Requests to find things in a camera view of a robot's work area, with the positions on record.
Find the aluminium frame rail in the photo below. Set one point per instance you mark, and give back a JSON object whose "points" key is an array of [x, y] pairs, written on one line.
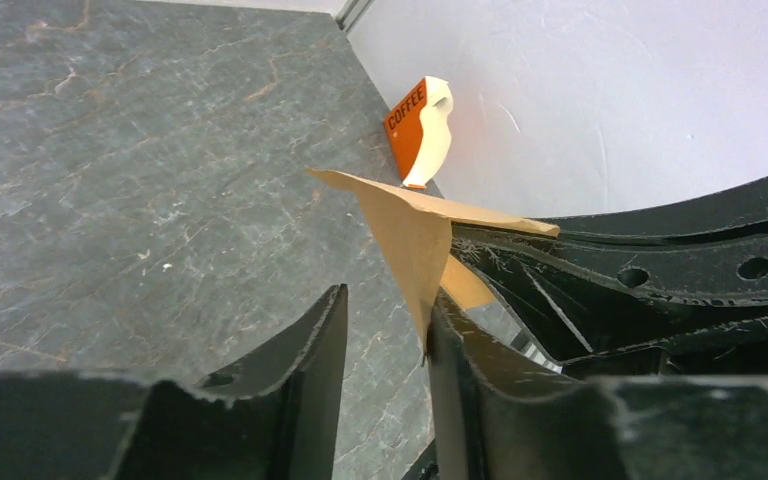
{"points": [[351, 13]]}

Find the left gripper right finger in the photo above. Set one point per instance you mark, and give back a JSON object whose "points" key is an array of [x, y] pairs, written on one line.
{"points": [[498, 415]]}

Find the brown coffee filter holder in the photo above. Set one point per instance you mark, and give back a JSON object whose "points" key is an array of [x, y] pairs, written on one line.
{"points": [[418, 131]]}

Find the brown paper coffee filter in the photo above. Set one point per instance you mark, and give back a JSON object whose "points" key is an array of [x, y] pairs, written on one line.
{"points": [[415, 234]]}

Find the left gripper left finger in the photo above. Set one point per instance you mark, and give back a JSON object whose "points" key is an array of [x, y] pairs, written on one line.
{"points": [[271, 414]]}

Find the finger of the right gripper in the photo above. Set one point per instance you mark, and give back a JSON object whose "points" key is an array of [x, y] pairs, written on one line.
{"points": [[693, 306], [732, 213]]}

